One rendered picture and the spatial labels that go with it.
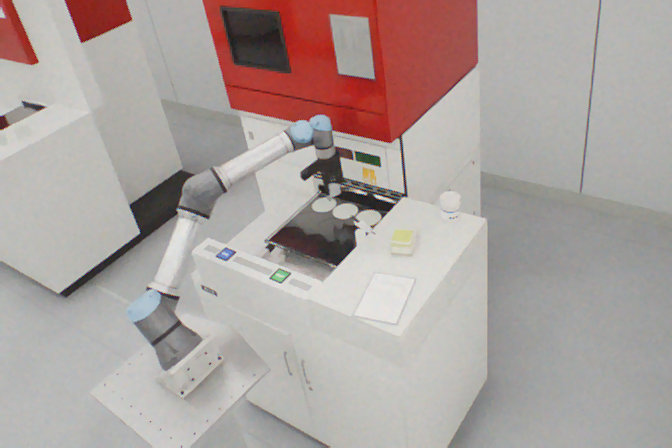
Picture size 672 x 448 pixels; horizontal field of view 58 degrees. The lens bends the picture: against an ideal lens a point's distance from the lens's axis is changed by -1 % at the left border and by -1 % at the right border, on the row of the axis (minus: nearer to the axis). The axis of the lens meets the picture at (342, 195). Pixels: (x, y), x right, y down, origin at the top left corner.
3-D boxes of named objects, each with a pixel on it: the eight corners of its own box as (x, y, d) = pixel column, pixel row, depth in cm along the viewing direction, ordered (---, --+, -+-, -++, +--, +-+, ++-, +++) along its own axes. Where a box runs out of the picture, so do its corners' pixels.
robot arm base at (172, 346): (175, 366, 183) (154, 341, 182) (158, 375, 194) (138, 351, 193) (210, 334, 193) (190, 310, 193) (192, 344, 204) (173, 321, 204)
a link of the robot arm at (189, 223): (129, 325, 197) (189, 169, 205) (134, 320, 211) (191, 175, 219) (164, 337, 199) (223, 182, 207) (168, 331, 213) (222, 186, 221)
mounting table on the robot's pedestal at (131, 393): (186, 488, 177) (173, 463, 170) (102, 416, 203) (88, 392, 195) (288, 381, 204) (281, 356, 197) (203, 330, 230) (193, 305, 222)
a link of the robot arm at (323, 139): (304, 117, 222) (325, 111, 224) (309, 143, 228) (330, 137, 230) (310, 126, 216) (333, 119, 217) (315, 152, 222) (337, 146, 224)
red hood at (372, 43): (330, 44, 308) (310, -80, 275) (478, 63, 265) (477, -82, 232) (229, 109, 261) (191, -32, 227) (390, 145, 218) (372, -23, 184)
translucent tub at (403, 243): (395, 243, 213) (393, 227, 209) (416, 244, 211) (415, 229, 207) (390, 257, 207) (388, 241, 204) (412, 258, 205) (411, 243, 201)
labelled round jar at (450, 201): (446, 210, 225) (445, 189, 219) (464, 215, 221) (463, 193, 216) (437, 220, 220) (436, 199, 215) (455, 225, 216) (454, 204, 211)
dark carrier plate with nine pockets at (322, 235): (321, 193, 257) (320, 192, 257) (390, 214, 239) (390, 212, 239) (269, 240, 236) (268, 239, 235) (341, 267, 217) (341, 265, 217)
